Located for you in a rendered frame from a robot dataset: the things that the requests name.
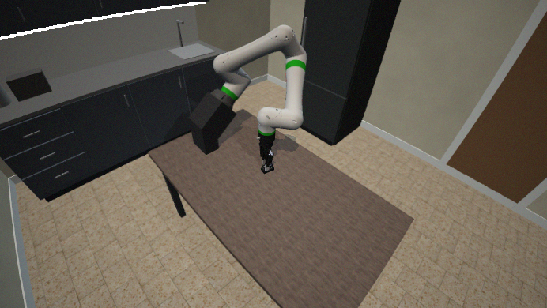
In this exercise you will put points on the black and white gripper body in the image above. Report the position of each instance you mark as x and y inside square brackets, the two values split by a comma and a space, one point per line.
[267, 146]

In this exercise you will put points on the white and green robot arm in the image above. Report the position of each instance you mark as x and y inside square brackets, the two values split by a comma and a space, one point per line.
[227, 65]

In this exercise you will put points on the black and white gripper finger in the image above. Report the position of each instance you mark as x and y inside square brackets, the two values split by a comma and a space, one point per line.
[262, 154]
[269, 157]

